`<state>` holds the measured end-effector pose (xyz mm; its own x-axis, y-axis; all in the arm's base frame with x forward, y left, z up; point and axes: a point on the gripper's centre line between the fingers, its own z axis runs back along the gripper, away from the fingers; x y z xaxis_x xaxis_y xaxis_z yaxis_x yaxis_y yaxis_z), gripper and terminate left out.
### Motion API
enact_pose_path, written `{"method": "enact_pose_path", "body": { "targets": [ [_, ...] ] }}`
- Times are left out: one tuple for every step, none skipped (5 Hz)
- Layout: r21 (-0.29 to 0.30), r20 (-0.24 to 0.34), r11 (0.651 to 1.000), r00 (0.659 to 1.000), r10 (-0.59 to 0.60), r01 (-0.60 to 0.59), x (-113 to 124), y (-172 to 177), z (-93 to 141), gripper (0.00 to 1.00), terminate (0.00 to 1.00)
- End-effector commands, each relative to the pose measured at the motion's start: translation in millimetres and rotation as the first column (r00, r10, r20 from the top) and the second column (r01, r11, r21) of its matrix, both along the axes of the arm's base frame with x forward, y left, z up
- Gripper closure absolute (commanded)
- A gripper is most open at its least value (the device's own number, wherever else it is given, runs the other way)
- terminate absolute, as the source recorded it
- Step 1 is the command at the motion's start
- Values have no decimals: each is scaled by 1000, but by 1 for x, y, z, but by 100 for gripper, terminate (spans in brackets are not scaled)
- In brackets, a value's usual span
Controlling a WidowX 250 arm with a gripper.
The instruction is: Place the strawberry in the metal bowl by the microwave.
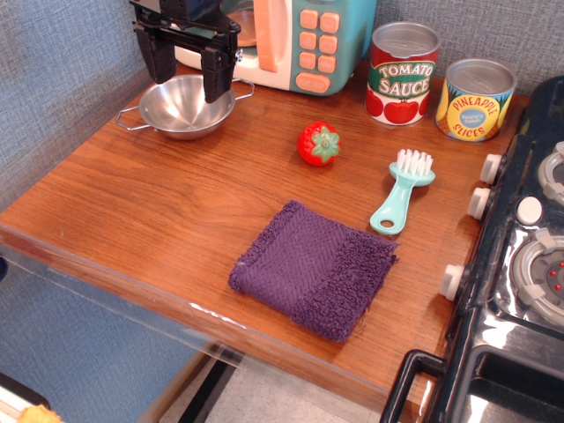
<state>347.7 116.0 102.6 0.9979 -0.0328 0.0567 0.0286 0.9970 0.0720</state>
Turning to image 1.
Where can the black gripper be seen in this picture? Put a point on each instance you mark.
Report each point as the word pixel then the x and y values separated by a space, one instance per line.
pixel 188 24

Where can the red toy strawberry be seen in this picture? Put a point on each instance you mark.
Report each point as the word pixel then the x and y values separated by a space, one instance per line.
pixel 319 144

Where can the teal and peach toy microwave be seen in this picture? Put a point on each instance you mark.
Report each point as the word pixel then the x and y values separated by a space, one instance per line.
pixel 310 47

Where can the tomato sauce can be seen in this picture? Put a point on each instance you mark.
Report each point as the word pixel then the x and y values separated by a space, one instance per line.
pixel 401 71

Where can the teal scrub brush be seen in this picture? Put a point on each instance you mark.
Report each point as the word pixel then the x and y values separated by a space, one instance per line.
pixel 412 169

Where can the purple knitted cloth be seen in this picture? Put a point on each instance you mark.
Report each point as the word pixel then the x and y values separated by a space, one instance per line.
pixel 320 273

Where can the pineapple slices can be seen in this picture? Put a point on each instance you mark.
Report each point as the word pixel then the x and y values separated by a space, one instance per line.
pixel 476 94

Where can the white stove knob upper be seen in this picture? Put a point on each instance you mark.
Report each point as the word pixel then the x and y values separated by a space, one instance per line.
pixel 490 168

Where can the white stove knob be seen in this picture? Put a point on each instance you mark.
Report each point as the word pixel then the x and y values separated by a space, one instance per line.
pixel 490 168
pixel 478 203
pixel 451 279

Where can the white stove knob middle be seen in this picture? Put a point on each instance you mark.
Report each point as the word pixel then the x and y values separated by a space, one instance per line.
pixel 478 203

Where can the white stove knob lower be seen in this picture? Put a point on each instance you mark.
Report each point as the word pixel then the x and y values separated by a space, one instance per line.
pixel 451 279

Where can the white round stove button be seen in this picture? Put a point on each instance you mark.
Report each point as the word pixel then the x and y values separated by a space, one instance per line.
pixel 529 211

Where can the grey rear stove burner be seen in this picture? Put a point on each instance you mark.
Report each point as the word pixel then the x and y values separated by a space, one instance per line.
pixel 551 187

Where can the grey stove burner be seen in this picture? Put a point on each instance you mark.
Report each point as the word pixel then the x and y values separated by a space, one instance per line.
pixel 551 187
pixel 537 274

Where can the yellow object at corner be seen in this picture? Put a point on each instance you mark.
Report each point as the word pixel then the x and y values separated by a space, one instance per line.
pixel 38 414

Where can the grey front stove burner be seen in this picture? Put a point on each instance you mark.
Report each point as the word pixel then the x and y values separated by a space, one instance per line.
pixel 537 274

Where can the black toy stove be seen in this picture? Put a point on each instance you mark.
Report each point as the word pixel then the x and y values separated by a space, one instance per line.
pixel 504 362

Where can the metal bowl with wire handles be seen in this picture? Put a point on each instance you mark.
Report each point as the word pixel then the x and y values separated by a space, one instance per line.
pixel 178 110

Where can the black oven door handle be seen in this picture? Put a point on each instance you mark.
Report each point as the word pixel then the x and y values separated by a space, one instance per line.
pixel 415 362

